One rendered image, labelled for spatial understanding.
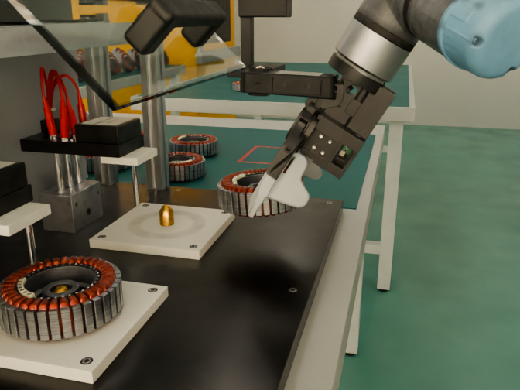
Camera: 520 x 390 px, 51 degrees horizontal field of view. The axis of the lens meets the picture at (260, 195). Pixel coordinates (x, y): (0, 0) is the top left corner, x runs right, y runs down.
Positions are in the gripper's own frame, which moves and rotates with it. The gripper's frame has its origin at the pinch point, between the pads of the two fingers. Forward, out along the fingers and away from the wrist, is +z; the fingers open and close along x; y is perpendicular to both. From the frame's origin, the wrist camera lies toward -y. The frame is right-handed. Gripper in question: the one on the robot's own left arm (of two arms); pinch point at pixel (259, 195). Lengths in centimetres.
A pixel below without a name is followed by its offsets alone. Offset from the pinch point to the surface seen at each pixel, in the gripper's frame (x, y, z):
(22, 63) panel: 6.6, -40.6, 5.9
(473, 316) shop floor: 126, 84, 47
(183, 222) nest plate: 0.7, -7.1, 10.1
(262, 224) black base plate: 5.8, 2.2, 6.0
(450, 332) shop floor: 112, 76, 52
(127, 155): -2.2, -17.4, 4.6
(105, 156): -3.9, -19.3, 5.6
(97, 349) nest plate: -29.2, -3.2, 7.9
